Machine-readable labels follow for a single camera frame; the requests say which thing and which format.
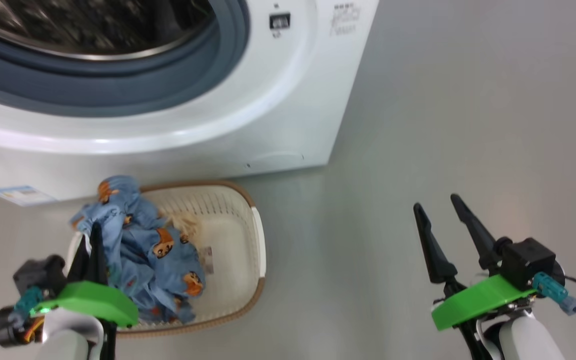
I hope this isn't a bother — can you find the cream basket with brown rim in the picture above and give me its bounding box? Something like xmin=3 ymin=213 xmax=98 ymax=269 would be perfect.
xmin=65 ymin=181 xmax=267 ymax=339

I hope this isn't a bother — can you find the grey rubber door gasket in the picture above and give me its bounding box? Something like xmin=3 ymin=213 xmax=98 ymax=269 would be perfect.
xmin=0 ymin=0 xmax=251 ymax=119

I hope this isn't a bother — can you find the steel washing machine drum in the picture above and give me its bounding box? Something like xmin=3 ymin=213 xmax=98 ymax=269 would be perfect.
xmin=0 ymin=0 xmax=219 ymax=61

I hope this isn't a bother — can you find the teal right cable connector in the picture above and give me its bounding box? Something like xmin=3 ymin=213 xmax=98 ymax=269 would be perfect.
xmin=531 ymin=272 xmax=576 ymax=316

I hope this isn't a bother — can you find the round white filter flap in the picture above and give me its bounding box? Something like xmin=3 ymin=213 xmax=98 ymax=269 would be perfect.
xmin=245 ymin=151 xmax=305 ymax=171

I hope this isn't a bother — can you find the blue energy label sticker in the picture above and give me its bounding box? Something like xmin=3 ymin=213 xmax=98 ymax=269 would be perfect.
xmin=0 ymin=185 xmax=57 ymax=207

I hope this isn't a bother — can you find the blue cartoon print garment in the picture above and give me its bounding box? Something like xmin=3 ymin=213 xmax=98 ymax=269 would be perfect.
xmin=69 ymin=175 xmax=169 ymax=242

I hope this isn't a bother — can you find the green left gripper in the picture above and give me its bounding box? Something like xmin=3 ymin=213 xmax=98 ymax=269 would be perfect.
xmin=29 ymin=222 xmax=140 ymax=329

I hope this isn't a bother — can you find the blue cartoon garment cream trim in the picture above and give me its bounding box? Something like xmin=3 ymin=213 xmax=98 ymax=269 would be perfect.
xmin=110 ymin=211 xmax=207 ymax=324

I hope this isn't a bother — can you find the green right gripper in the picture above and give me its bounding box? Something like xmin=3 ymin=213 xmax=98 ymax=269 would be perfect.
xmin=413 ymin=193 xmax=539 ymax=332

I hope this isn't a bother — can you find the white front-load washing machine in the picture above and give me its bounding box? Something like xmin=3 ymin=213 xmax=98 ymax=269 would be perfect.
xmin=0 ymin=0 xmax=380 ymax=207

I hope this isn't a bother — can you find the grey text label sticker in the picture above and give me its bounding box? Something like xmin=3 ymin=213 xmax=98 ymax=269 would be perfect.
xmin=329 ymin=4 xmax=362 ymax=37

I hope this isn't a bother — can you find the teal left cable connector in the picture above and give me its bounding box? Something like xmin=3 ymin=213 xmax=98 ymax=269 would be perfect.
xmin=13 ymin=286 xmax=45 ymax=322

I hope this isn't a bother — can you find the teal cable connector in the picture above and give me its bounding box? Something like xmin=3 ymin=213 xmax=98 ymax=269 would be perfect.
xmin=13 ymin=286 xmax=45 ymax=322
xmin=531 ymin=272 xmax=576 ymax=316

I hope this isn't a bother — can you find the basket product label sticker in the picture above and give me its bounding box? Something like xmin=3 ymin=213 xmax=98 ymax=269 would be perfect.
xmin=197 ymin=245 xmax=215 ymax=275

